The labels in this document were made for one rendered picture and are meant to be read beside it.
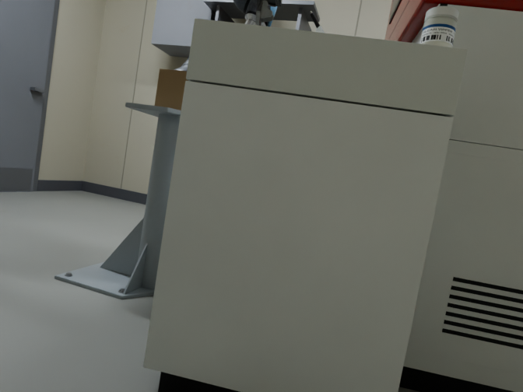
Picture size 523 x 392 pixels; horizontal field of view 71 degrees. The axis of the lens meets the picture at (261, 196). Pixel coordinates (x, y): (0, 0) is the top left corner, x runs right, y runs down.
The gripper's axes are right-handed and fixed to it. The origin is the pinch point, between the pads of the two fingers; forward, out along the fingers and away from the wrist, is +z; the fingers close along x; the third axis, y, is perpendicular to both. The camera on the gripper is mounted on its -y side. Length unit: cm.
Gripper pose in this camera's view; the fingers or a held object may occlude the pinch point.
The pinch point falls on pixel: (257, 24)
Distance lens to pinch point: 149.7
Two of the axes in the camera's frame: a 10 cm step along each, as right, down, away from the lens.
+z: -1.6, 9.8, 0.7
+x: 1.4, -0.5, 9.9
